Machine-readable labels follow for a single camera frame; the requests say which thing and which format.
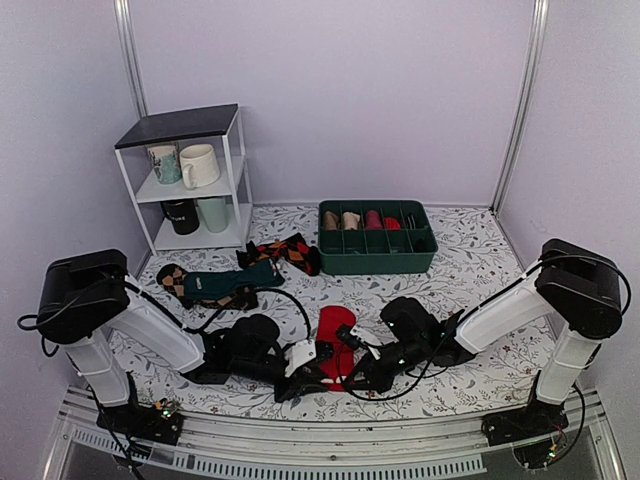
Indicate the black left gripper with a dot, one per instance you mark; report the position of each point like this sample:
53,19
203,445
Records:
300,384

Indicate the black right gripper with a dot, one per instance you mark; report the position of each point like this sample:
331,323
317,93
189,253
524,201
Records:
372,372

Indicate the red sock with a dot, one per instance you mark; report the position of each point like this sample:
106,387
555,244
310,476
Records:
342,362
392,224

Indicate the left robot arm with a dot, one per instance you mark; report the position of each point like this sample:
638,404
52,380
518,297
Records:
86,295

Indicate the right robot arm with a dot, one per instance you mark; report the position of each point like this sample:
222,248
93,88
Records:
586,291

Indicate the floral table cloth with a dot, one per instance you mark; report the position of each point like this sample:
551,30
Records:
472,263

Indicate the dark teal sock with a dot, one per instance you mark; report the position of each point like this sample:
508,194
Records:
214,286

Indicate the green divided organizer box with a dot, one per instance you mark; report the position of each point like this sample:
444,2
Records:
365,252

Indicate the black orange argyle sock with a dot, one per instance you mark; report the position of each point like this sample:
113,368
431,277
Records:
293,250

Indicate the maroon rolled sock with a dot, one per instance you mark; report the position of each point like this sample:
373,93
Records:
373,220

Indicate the beige rolled sock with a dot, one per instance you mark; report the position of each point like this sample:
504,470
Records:
351,221

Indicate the red rolled sock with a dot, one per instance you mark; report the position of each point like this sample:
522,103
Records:
392,224

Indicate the tan rolled sock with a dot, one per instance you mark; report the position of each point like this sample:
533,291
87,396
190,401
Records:
330,221

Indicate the brown argyle sock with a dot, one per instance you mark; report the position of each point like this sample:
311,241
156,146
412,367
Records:
171,279

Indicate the mint green mug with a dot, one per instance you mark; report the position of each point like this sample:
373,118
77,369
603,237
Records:
213,211

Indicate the black mug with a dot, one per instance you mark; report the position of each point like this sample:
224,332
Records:
182,215

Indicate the cream mug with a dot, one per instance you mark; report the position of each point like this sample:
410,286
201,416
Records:
199,166

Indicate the white shelf rack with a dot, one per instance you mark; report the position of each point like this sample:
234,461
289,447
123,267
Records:
198,193

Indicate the teal patterned mug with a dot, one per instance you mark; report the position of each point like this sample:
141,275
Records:
165,163

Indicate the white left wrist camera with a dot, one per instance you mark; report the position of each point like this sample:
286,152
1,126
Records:
299,354

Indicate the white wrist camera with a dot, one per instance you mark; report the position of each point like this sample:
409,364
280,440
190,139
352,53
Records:
366,337
299,354

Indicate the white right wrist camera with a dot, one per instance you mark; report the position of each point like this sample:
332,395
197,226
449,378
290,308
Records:
366,337

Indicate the aluminium front rail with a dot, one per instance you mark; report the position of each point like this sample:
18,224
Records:
214,446

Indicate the left aluminium corner post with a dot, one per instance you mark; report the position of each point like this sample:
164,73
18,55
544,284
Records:
129,53

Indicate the aluminium corner post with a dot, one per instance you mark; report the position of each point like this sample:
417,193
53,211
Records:
129,53
533,58

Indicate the right aluminium corner post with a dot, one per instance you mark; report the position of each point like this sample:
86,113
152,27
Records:
533,58

